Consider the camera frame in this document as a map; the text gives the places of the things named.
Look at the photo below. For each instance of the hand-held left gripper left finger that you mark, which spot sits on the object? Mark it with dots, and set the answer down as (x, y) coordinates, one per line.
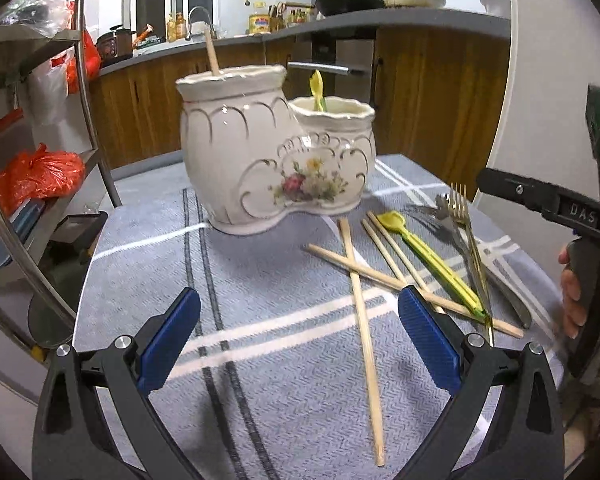
(172, 335)

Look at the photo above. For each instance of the wooden kitchen cabinets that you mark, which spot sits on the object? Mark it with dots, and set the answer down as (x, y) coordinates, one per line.
(430, 100)

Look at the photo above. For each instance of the person's right hand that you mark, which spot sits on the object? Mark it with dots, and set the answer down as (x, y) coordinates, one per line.
(571, 300)

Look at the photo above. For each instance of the gold metal fork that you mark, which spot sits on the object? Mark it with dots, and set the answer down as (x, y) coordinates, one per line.
(472, 250)

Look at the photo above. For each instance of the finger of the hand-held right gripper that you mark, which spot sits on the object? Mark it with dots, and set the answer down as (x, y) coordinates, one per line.
(520, 190)

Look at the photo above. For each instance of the grey kitchen countertop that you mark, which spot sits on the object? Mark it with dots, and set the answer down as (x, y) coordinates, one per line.
(405, 17)

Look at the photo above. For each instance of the orange kitchen tool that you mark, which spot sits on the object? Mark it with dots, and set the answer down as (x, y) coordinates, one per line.
(148, 33)

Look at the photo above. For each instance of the silver metal fork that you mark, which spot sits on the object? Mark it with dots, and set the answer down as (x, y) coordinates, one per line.
(515, 305)

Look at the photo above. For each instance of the amber glass bottle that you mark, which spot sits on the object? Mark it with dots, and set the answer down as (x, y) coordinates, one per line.
(171, 30)
(181, 27)

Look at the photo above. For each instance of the chrome kitchen faucet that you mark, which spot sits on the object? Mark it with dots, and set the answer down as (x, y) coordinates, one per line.
(200, 8)

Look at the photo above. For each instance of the grey striped tablecloth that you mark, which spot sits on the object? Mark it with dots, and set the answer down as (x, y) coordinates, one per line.
(280, 360)

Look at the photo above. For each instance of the built-in steel oven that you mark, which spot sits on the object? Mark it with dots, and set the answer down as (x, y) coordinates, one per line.
(350, 55)

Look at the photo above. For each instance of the white plastic bag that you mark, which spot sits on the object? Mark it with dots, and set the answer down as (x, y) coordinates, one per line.
(50, 85)

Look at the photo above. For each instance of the red plastic bag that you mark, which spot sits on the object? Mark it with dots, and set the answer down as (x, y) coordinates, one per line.
(40, 175)
(87, 60)

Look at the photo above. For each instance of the yellow tin can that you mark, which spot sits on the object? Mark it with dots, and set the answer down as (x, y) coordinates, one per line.
(259, 24)

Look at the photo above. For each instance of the floral ceramic utensil holder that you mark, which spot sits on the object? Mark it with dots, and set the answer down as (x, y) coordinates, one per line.
(230, 150)

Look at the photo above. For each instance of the metal storage rack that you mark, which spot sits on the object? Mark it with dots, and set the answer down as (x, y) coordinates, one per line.
(91, 125)

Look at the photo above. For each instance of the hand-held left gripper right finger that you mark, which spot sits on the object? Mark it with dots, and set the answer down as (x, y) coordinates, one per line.
(427, 340)

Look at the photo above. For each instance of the wooden knife block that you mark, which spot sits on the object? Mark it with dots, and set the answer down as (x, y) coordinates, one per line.
(277, 20)

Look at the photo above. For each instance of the clear plastic bag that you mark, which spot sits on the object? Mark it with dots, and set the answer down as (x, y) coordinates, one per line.
(35, 7)

